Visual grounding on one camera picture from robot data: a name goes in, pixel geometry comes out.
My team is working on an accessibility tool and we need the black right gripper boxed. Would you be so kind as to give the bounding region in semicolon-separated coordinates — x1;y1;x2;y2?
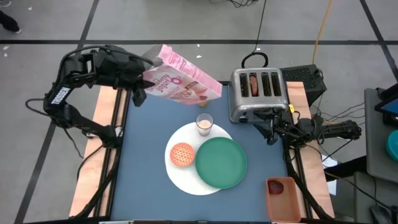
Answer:
253;110;296;146

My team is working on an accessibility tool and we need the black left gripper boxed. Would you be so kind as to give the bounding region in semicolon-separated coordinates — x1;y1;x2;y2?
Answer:
93;45;156;107

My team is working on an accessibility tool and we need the pink cereal box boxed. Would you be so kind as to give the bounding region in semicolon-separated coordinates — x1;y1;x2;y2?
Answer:
142;44;223;106

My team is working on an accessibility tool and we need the silver four-slot toaster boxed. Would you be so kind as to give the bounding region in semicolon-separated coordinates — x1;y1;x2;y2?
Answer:
229;67;290;124

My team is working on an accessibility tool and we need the black vented box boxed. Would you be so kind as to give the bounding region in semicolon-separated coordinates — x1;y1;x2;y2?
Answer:
279;64;328;106

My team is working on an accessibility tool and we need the green round plate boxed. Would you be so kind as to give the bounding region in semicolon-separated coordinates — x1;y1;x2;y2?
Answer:
195;136;248;190

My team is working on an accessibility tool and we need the clear glass with milk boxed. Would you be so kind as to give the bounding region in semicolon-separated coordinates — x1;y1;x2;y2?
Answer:
195;112;215;137

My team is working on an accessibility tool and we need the light wooden side board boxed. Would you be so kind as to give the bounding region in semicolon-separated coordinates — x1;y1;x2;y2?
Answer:
68;86;128;218
285;81;335;218

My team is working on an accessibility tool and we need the white paper sheet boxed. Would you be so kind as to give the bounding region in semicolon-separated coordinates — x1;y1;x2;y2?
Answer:
323;154;338;197

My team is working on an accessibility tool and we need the orange rectangular tray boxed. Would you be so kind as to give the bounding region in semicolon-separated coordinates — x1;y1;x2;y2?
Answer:
265;176;302;223

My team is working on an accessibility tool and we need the blue patterned bowl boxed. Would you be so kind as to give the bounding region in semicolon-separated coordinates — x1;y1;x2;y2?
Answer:
169;142;196;168

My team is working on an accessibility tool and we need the white round woven placemat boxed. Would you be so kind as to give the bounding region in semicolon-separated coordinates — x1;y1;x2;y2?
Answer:
164;121;234;196

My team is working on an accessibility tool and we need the grey side table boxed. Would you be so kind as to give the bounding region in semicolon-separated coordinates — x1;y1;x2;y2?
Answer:
364;88;398;184

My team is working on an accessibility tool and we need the black tablet screen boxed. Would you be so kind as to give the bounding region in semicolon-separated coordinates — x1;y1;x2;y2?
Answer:
374;83;398;125

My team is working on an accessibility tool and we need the teal bowl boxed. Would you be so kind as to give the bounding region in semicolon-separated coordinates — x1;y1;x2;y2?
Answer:
385;129;398;162

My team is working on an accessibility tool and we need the person's leg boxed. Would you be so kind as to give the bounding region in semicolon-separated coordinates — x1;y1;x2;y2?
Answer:
0;11;22;34

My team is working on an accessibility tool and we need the black cable bundle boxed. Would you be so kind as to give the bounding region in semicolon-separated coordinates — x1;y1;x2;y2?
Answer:
310;101;366;125

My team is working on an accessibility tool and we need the black toaster power cable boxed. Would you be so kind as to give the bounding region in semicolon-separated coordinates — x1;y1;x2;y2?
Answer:
241;0;269;69

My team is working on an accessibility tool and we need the yellow hanging cable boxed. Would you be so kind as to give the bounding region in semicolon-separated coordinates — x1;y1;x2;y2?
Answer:
312;0;333;65

